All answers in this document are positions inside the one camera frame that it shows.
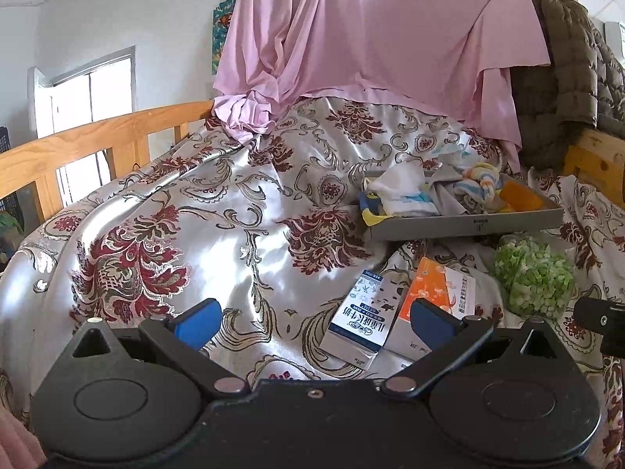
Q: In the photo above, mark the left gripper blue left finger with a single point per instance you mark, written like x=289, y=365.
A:
x=177, y=342

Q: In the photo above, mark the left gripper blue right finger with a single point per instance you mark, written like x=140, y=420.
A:
x=452, y=343

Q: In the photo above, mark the striped pastel sock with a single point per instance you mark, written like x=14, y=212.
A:
x=480, y=184

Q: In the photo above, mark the white baby sock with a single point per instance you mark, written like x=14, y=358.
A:
x=402, y=191

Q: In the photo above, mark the orange cloth pouch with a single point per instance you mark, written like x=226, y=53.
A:
x=518, y=197

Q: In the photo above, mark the grey face mask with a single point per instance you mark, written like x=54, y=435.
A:
x=438, y=185

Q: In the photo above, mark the teal white mask packet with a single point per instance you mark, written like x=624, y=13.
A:
x=448, y=148

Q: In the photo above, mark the orange white medicine box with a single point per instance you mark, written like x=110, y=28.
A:
x=450, y=290

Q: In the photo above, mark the green pellets plastic bag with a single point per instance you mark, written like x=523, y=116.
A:
x=537, y=280

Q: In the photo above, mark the blue white medicine box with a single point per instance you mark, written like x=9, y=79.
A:
x=361, y=325

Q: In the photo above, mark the grey storage tray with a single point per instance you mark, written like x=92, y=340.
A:
x=489, y=222

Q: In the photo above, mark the floral satin bed cover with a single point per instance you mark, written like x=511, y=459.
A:
x=273, y=232

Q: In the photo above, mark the yellow blue cartoon towel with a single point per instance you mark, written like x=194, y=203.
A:
x=371, y=209

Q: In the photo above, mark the pink fluffy blanket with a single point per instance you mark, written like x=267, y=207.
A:
x=20, y=449

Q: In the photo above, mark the olive quilted down jacket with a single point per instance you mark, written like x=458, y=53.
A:
x=582, y=86

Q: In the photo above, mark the window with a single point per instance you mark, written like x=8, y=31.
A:
x=99, y=90

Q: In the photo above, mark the pink hanging sheet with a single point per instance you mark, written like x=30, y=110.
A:
x=441, y=57

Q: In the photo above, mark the wooden bunk frame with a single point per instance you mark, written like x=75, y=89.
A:
x=597, y=158

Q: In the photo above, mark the wooden bed rail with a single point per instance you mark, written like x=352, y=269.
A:
x=124, y=138

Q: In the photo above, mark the colourful wall poster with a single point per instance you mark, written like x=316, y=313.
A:
x=222, y=16

